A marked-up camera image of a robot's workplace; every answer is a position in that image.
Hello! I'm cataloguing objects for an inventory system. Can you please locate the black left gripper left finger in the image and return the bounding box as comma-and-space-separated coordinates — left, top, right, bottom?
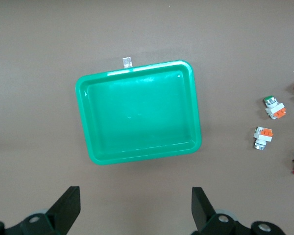
0, 186, 81, 235

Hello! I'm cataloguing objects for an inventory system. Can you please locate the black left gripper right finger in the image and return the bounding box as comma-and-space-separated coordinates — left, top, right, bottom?
191, 187, 285, 235

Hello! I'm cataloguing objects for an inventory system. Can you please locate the white orange push button switch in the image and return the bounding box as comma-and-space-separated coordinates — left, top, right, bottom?
253, 126, 274, 150

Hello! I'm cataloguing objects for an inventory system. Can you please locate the silver orange push button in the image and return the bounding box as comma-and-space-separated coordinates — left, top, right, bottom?
263, 95, 287, 120

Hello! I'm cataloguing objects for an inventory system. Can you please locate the green plastic tray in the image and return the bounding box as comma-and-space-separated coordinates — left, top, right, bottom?
74, 60, 202, 165

